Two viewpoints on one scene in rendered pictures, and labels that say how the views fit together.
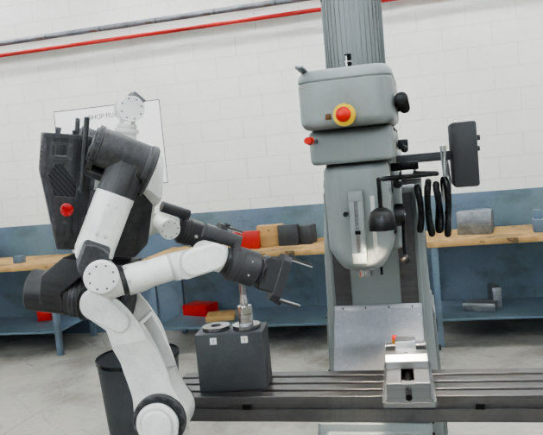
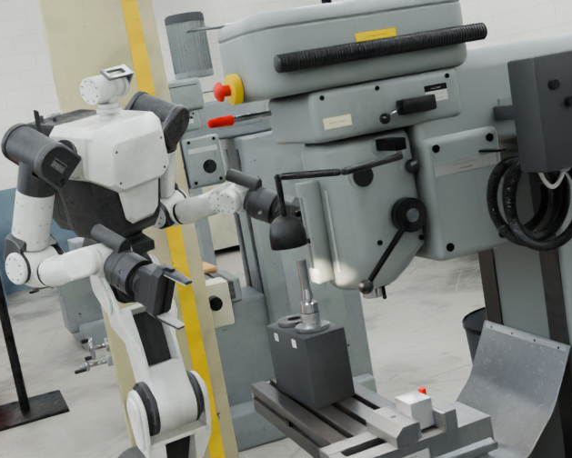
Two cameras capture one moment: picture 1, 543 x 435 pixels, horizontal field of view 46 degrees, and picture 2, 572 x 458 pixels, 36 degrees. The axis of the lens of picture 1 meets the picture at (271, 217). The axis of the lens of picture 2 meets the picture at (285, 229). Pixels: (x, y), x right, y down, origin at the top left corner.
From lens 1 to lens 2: 1.89 m
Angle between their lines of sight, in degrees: 56
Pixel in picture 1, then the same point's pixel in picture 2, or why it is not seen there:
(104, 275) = (15, 267)
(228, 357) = (287, 360)
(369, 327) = (506, 363)
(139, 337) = (118, 323)
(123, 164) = (22, 164)
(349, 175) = (308, 159)
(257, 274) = (124, 285)
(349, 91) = (235, 57)
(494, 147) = not seen: outside the picture
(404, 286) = (549, 313)
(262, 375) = (311, 392)
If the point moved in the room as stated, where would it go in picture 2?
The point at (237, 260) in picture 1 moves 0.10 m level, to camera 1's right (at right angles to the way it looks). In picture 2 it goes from (106, 268) to (125, 271)
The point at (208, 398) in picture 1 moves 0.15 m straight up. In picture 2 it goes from (269, 399) to (259, 346)
